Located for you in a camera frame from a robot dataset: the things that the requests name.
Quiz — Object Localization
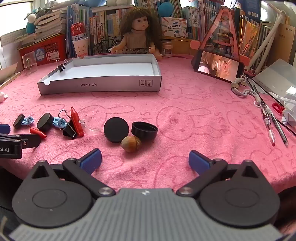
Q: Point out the clear plastic folder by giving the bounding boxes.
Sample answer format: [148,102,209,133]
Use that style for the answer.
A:
[252,58,296,103]

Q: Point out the wooden shelf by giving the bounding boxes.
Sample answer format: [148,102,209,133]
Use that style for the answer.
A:
[162,37,204,56]

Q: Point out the miniature black bicycle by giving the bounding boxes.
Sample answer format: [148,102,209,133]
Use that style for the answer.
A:
[92,36,122,56]

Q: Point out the dark blue box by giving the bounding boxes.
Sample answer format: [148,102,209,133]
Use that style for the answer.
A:
[243,0,262,18]

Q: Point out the pile of stacked books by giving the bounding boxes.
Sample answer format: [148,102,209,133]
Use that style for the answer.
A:
[23,9,68,40]

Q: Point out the black pen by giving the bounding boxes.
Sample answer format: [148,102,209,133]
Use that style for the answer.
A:
[253,84,289,147]

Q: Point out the black round cap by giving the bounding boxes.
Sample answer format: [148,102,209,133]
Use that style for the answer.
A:
[131,121,159,141]

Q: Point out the brown hazelnut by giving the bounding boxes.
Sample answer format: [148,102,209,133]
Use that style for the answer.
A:
[120,136,142,153]

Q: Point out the white cardboard box tray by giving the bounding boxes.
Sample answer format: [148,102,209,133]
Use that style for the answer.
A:
[37,54,162,95]

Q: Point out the brown kraft notebook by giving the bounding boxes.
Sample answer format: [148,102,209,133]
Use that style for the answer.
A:
[270,23,296,68]

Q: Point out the red beer can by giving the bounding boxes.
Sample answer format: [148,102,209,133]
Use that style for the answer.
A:
[70,22,88,42]

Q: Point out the row of blue-spined books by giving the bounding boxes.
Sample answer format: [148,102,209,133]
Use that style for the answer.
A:
[134,0,223,40]

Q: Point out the black smartphone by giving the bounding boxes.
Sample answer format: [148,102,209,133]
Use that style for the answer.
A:
[196,51,245,84]

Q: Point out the brown-haired doll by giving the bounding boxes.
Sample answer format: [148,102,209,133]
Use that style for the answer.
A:
[110,8,162,61]

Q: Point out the folded white paper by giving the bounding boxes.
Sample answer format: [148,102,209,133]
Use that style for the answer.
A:
[281,97,296,126]

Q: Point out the large blue plush toy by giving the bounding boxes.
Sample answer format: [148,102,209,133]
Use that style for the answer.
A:
[158,2,174,17]

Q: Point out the beige paper pad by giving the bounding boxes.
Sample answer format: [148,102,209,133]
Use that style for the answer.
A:
[0,62,23,90]

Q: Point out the clear plastic cap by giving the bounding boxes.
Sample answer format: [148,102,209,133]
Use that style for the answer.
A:
[79,118,102,134]

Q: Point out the row of upright books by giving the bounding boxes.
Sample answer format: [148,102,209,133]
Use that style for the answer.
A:
[67,4,130,58]

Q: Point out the small black disc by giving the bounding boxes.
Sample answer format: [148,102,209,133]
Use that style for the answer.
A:
[13,114,25,128]
[37,113,54,131]

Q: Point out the red white pen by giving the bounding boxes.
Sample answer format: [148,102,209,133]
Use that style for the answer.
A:
[260,108,276,146]

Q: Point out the short red crayon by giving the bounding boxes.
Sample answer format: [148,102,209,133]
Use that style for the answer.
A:
[29,127,47,139]

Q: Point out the small blue white plush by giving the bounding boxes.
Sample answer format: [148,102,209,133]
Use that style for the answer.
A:
[25,11,39,34]

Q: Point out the black binder clip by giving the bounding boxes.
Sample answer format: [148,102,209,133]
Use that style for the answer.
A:
[57,59,68,73]
[58,109,77,140]

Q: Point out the row of thin glossy books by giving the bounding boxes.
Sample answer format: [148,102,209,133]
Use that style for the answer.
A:
[239,15,272,57]

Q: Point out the pink triangular dollhouse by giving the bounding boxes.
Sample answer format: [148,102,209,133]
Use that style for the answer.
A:
[191,7,241,62]

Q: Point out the printed cardboard box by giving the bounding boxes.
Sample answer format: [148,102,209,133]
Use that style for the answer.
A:
[161,16,187,39]

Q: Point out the small glass jar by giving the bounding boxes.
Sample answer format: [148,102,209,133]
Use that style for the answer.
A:
[162,41,173,57]

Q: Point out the clear glass mug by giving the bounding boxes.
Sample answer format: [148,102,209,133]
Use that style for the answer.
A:
[22,52,38,75]

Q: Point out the white cat paper cup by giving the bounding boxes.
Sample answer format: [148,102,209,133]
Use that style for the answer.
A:
[72,37,90,57]

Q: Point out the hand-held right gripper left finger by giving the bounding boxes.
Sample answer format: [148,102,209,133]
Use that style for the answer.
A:
[29,148,116,198]

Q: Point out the white pipe rack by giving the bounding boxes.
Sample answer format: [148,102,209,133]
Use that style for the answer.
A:
[245,2,292,75]

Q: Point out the grey lanyard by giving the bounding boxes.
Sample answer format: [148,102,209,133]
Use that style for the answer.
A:
[231,75,262,108]

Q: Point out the large black disc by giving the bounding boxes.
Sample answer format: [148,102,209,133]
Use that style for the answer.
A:
[103,117,130,143]

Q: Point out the large red plastic basket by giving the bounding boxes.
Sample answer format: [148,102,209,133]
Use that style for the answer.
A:
[18,33,68,67]

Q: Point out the red scissors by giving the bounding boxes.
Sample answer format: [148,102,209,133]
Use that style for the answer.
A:
[272,102,286,115]

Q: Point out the pink printed cloth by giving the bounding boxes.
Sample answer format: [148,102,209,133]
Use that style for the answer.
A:
[0,54,296,200]

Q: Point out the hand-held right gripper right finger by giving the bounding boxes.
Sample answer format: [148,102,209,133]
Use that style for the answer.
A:
[177,150,264,197]

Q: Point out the long red crayon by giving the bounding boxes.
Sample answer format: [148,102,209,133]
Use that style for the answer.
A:
[70,106,85,137]

